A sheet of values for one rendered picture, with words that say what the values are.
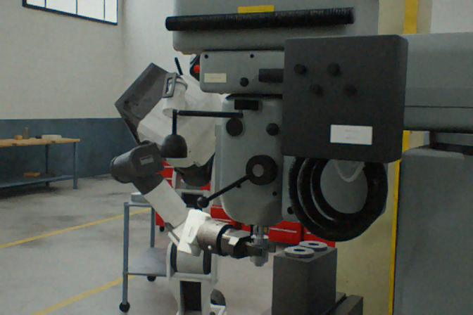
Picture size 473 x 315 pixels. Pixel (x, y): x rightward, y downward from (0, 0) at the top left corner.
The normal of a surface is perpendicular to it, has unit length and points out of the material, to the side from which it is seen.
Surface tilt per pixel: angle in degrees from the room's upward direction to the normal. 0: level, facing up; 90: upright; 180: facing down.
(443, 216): 73
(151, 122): 59
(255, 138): 90
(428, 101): 90
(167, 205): 89
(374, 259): 90
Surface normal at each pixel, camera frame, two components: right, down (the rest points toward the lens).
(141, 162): 0.58, -0.20
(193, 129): 0.48, 0.03
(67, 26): 0.89, 0.07
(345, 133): -0.46, 0.07
